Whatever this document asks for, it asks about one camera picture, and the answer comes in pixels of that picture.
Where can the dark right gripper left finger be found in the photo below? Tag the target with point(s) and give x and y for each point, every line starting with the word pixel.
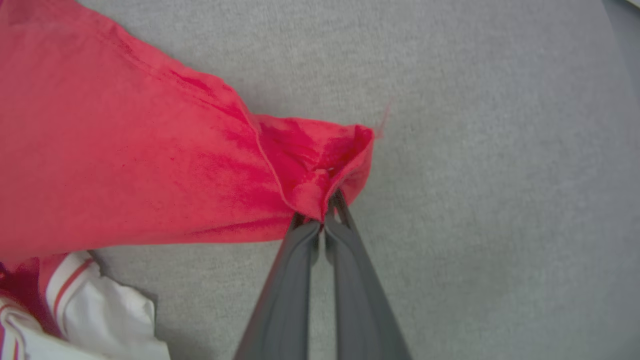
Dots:
pixel 285 300

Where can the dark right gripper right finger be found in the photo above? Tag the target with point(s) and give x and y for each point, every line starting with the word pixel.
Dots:
pixel 360 300

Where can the red garment with white trim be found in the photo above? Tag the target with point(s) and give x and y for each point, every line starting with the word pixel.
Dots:
pixel 125 150

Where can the grey fabric sofa cushion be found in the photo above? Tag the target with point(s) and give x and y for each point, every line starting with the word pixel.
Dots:
pixel 500 200

